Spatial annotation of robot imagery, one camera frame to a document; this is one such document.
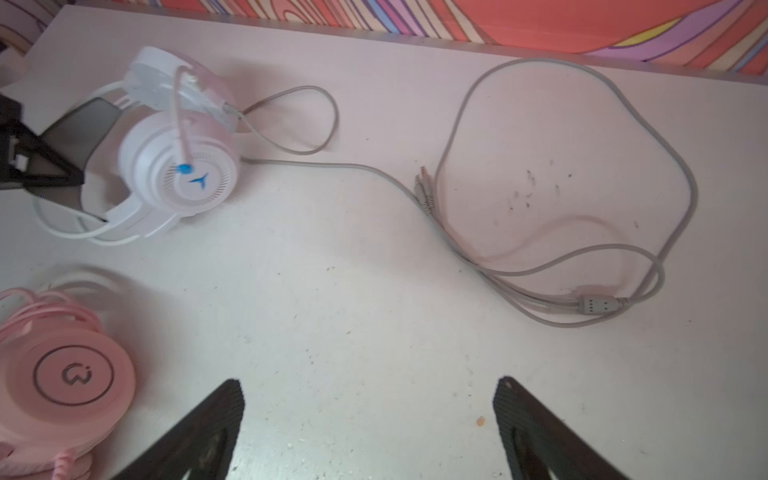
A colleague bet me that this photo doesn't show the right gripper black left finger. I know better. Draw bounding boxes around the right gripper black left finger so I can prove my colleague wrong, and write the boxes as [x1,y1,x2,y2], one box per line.
[115,379,245,480]

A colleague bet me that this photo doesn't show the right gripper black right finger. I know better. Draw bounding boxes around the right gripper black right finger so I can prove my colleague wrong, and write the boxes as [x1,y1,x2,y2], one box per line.
[493,377,627,480]

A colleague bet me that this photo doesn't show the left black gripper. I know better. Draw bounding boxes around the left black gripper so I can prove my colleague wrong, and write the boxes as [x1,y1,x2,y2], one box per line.
[1,95,84,190]

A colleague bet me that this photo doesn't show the white headphones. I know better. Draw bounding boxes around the white headphones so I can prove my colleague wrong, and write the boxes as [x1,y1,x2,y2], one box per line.
[28,46,240,246]

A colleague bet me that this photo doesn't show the pink cat-ear headphones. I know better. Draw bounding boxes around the pink cat-ear headphones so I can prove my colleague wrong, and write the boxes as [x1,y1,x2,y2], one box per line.
[1,288,136,479]

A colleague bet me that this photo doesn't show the grey white headphone cable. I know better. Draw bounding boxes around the grey white headphone cable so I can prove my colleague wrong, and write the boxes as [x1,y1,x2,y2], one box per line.
[224,57,700,329]

